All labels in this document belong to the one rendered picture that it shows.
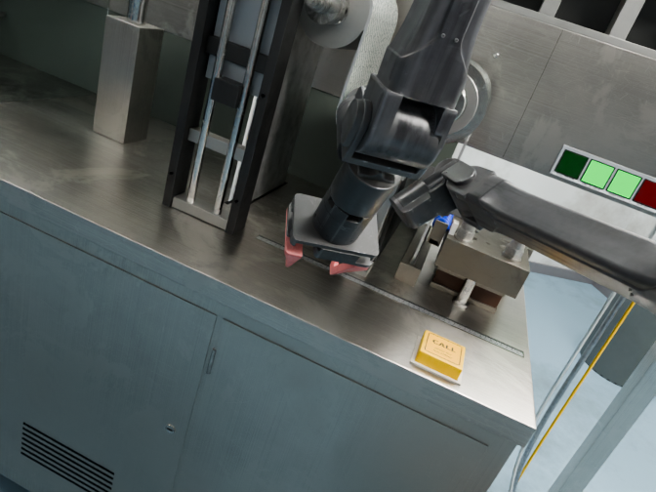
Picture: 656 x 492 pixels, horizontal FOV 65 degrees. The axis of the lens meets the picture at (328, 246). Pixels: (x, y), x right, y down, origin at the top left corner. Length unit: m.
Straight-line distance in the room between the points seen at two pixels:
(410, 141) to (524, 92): 0.85
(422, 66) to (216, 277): 0.53
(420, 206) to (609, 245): 0.30
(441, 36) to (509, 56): 0.86
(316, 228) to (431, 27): 0.25
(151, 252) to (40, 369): 0.46
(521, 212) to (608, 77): 0.67
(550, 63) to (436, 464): 0.87
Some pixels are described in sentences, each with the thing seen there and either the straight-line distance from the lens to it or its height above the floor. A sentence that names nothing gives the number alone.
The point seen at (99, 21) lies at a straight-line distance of 1.65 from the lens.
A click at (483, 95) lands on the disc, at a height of 1.28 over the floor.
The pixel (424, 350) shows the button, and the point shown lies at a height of 0.92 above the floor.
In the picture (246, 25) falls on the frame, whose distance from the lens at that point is 0.96.
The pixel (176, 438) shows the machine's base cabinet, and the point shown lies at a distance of 1.13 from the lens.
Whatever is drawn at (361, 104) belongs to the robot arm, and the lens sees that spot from 0.45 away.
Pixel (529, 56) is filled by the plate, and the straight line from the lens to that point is 1.29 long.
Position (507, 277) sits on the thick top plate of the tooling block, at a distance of 1.00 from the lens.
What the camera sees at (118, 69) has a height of 1.06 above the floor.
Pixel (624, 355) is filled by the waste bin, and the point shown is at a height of 0.18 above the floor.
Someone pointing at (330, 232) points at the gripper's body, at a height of 1.13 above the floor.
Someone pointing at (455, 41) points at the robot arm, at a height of 1.34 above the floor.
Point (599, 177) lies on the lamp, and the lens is 1.33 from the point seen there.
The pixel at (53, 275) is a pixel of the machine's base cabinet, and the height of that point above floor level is 0.73.
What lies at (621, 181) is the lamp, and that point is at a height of 1.19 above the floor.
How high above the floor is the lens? 1.34
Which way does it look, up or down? 24 degrees down
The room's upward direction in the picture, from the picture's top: 19 degrees clockwise
